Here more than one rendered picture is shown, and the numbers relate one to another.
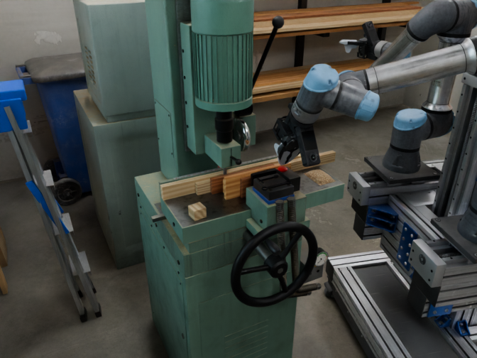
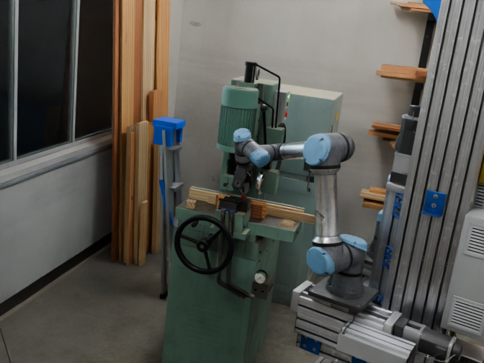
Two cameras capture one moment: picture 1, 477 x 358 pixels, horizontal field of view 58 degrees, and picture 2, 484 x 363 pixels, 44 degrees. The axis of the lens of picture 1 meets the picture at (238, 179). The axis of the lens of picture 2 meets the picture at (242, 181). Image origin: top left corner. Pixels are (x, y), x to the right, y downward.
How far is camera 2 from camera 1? 211 cm
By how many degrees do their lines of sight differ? 40
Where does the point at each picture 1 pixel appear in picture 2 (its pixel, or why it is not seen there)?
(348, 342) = not seen: outside the picture
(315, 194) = (269, 227)
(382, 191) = not seen: hidden behind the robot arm
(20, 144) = (163, 154)
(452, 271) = (305, 302)
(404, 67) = (296, 145)
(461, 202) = (372, 280)
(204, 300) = (181, 267)
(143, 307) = not seen: hidden behind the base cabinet
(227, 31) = (229, 105)
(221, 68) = (225, 124)
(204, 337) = (176, 297)
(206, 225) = (189, 212)
